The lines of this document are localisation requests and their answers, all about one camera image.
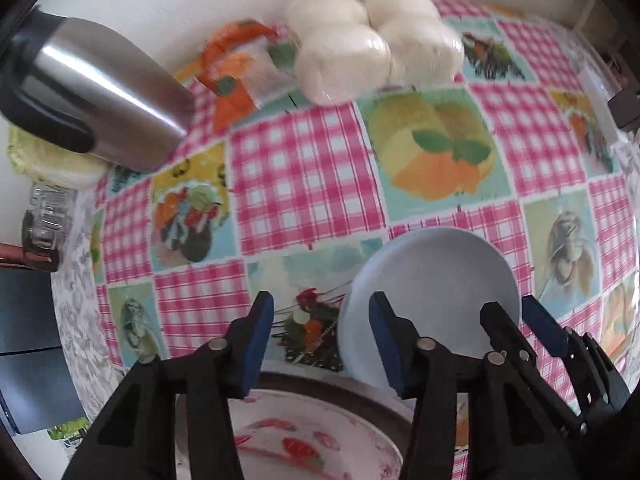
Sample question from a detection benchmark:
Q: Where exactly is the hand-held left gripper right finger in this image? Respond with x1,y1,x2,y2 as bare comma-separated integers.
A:
369,291,578,480

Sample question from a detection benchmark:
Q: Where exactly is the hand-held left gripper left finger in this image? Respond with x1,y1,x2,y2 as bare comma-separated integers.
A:
62,290,276,480

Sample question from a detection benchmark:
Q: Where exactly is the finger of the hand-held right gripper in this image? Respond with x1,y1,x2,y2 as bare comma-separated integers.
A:
521,296,630,411
480,301,590,438

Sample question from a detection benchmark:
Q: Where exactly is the pale blue bowl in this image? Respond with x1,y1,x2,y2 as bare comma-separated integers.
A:
337,226,521,395

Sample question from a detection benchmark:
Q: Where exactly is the white plate with red print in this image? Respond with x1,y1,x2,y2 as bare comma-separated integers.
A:
175,387,406,480

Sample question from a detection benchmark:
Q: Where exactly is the pink checked tablecloth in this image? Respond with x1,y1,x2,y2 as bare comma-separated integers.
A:
90,0,640,461

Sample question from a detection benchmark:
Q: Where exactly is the green patterned packet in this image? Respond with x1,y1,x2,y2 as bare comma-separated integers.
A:
47,417,93,448

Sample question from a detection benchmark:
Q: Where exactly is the dark blue cabinet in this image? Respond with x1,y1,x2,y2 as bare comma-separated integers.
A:
0,267,90,436

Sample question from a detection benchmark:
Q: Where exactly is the black charger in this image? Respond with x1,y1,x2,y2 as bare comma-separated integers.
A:
607,87,640,131

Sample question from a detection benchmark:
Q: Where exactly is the glass jar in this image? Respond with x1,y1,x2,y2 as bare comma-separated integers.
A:
21,182,76,273

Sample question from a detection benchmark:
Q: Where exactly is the white power strip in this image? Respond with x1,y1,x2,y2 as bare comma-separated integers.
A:
575,55,618,146

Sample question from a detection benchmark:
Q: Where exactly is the yellow-green cloth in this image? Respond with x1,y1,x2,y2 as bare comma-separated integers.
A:
6,125,108,190

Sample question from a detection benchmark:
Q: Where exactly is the orange printed packet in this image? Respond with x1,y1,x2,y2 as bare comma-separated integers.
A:
197,19,296,128

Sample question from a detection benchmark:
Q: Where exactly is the stainless steel thermos jug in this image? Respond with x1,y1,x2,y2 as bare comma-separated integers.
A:
0,5,197,173

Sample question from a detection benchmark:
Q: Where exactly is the bag of white steamed buns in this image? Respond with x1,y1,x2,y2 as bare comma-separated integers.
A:
286,0,466,106

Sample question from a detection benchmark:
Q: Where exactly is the white chair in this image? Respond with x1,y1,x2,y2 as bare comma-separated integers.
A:
570,0,608,36

